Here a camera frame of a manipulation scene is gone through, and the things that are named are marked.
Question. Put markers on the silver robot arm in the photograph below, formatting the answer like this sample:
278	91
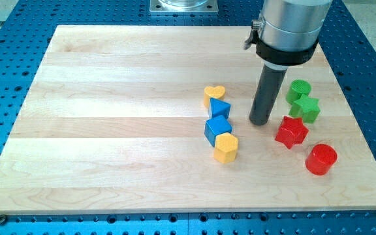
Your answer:
286	32

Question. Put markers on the red star block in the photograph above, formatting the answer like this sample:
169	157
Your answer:
291	131

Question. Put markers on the green star block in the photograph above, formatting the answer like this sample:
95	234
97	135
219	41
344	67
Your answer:
306	108

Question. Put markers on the blue cube block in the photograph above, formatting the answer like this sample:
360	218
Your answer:
216	126

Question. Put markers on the blue triangle block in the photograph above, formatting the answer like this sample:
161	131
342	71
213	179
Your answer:
218	108

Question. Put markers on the yellow heart block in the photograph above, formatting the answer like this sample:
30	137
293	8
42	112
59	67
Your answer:
217	92

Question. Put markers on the yellow hexagon block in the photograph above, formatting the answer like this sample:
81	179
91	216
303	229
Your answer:
226	148

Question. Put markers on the light wooden board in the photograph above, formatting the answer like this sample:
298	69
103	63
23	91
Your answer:
114	123

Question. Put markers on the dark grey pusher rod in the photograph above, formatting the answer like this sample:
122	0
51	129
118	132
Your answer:
269	84

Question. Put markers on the green cylinder block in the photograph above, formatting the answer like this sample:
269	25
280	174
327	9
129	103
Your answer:
297	89

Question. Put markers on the red cylinder block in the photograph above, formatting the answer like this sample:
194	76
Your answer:
321	159

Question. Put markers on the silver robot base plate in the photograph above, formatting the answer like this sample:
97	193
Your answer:
168	6

